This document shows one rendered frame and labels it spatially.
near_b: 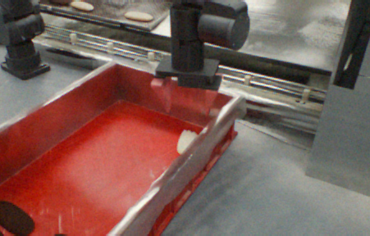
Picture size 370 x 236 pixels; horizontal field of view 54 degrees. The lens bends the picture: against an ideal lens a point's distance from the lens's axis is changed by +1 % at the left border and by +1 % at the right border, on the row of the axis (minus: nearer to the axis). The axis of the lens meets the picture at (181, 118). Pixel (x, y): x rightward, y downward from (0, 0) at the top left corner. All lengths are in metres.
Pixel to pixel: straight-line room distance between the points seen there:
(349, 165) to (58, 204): 0.49
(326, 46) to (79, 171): 0.69
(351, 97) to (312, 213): 0.20
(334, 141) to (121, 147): 0.39
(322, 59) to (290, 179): 0.39
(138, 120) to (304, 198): 0.38
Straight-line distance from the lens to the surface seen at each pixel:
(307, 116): 0.80
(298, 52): 1.00
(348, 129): 0.64
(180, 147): 0.72
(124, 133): 0.77
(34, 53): 1.08
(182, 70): 0.61
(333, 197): 0.68
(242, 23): 0.56
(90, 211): 0.63
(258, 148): 0.75
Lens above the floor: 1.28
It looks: 35 degrees down
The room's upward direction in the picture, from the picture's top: straight up
